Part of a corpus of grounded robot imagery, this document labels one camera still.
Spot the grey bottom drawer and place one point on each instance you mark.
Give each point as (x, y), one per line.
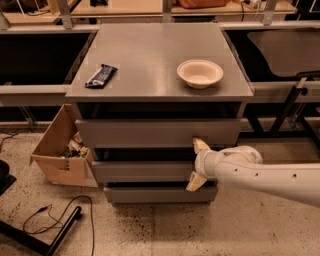
(153, 195)

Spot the wooden shelf in background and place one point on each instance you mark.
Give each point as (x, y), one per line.
(50, 14)

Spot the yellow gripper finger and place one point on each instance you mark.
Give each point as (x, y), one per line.
(195, 182)
(199, 145)

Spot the dark blue snack bar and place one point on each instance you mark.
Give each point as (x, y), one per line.
(101, 77)

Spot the grey top drawer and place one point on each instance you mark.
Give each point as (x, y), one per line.
(156, 133)

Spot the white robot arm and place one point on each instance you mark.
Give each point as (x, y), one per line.
(242, 167)

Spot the grey drawer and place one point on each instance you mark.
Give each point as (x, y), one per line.
(141, 171)
(156, 133)
(153, 195)

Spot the orange bag on shelf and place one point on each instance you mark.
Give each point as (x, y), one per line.
(194, 4)

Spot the grey drawer cabinet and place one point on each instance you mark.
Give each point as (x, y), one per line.
(147, 86)

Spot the white paper bowl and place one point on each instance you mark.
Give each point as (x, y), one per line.
(200, 74)

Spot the cardboard box with trash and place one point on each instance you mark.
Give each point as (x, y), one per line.
(53, 156)

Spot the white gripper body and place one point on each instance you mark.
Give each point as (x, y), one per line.
(201, 163)

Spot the grey middle drawer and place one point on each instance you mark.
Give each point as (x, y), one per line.
(141, 171)

